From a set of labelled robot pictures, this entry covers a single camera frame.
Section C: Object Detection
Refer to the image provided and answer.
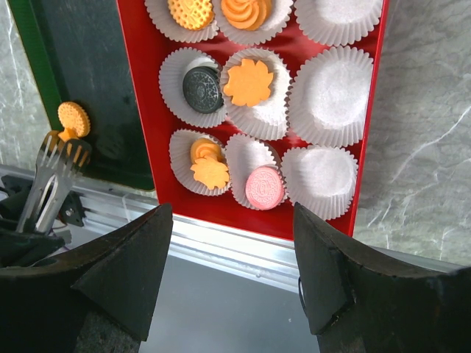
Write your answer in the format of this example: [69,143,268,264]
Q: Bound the black sandwich cookie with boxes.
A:
[183,66,223,114]

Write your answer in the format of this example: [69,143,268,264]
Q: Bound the round dotted orange cookie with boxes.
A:
[167,0,214,31]

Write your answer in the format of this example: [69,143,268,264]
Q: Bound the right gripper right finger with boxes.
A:
[293,204,470,352]

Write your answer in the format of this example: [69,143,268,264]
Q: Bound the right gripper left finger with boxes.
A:
[1,204,173,352]

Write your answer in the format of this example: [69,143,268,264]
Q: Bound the orange fish cookie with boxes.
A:
[45,129,92,168]

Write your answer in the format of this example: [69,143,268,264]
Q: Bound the round dotted biscuit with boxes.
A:
[57,101,91,138]

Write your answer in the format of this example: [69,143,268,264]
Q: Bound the orange flower cookie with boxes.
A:
[223,58,275,107]

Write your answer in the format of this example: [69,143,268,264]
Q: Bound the black gold-rimmed tray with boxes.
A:
[8,1,154,191]

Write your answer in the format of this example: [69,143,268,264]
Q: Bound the red cookie box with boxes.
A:
[116,1,389,240]

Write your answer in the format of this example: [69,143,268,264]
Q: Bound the aluminium front rail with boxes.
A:
[0,163,471,295]

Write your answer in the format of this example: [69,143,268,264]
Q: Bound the metal tongs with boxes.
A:
[16,130,92,235]

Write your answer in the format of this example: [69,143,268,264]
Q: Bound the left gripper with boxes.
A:
[1,175,85,267]

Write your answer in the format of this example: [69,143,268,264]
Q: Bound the pink macaron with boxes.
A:
[245,166,285,210]

